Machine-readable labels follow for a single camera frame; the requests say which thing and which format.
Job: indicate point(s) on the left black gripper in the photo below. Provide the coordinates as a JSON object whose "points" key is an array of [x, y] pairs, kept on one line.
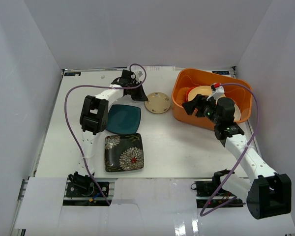
{"points": [[134, 88]]}

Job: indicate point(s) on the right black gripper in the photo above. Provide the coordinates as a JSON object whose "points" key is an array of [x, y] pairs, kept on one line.
{"points": [[190, 106]]}

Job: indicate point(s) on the yellow round plate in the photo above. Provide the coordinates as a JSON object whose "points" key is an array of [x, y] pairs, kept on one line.
{"points": [[203, 90]]}

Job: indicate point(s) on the small orange plate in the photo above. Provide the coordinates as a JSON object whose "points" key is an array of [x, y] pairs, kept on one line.
{"points": [[187, 93]]}

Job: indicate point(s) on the small beige patterned plate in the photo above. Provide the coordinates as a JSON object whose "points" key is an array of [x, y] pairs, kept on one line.
{"points": [[158, 103]]}

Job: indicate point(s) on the teal square plate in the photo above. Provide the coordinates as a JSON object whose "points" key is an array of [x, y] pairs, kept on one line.
{"points": [[123, 119]]}

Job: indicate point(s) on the cream round plate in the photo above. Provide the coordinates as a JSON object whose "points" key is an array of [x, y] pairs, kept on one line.
{"points": [[237, 114]]}

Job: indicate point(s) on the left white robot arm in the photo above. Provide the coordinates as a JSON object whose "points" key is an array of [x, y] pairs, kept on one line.
{"points": [[94, 114]]}

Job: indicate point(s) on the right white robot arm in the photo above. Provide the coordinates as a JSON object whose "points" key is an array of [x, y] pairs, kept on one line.
{"points": [[265, 192]]}

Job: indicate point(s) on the orange plastic bin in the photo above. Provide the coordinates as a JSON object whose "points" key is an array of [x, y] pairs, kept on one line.
{"points": [[191, 77]]}

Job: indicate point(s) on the right black table label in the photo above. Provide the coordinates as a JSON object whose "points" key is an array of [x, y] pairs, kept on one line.
{"points": [[221, 72]]}

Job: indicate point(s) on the black floral square plate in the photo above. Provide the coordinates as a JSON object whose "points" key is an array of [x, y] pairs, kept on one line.
{"points": [[123, 153]]}

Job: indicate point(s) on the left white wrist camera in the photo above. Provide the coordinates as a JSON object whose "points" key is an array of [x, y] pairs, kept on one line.
{"points": [[139, 74]]}

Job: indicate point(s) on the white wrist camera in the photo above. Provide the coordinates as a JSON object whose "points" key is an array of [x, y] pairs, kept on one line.
{"points": [[139, 74], [217, 91]]}

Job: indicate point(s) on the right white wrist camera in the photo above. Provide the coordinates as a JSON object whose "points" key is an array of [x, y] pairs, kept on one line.
{"points": [[217, 91]]}

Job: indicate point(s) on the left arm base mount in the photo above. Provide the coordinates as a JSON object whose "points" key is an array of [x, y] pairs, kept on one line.
{"points": [[81, 191]]}

